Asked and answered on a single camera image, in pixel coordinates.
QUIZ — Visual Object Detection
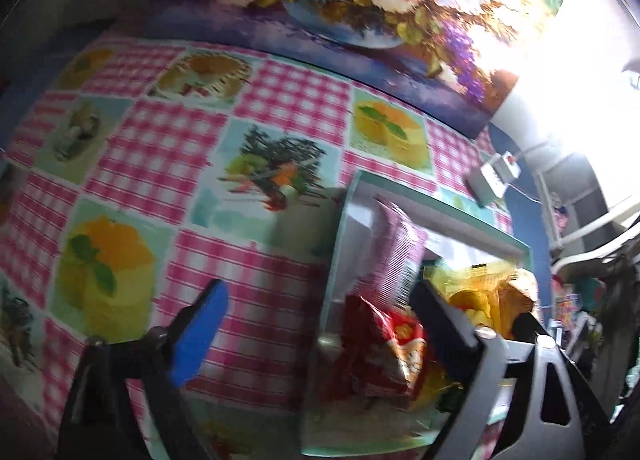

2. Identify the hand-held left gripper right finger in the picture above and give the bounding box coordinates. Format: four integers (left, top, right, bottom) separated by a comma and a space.
410, 280, 608, 460

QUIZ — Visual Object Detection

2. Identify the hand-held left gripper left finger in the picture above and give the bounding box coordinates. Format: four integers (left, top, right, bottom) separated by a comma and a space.
57, 279, 231, 460

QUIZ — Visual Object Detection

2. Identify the yellow snack packet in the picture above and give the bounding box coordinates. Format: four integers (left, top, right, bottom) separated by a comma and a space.
425, 260, 521, 336

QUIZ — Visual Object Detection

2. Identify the red cartoon snack packet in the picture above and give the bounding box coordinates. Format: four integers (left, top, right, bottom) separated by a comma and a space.
320, 292, 428, 398

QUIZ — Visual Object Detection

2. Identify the orange chips packet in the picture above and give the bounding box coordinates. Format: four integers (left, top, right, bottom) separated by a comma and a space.
492, 267, 541, 341

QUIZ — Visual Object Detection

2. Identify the pink snack packet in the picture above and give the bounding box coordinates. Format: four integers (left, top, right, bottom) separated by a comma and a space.
367, 195, 431, 313

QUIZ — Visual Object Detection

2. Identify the white tray with teal rim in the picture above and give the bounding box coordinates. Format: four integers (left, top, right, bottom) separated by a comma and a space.
300, 170, 533, 458

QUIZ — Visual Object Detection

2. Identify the colourful plastic box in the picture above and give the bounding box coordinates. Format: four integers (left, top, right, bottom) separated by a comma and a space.
552, 290, 588, 336

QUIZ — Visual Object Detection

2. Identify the white power strip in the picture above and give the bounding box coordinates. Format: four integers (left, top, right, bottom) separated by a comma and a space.
465, 151, 522, 206

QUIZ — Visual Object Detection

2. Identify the white shelf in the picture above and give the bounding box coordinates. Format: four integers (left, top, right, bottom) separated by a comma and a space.
535, 152, 640, 271

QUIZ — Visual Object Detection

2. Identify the pink checkered printed tablecloth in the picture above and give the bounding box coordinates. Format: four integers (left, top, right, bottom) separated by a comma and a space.
0, 37, 516, 460

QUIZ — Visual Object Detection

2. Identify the white power cable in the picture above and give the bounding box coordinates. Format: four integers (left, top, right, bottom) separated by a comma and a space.
515, 140, 551, 158

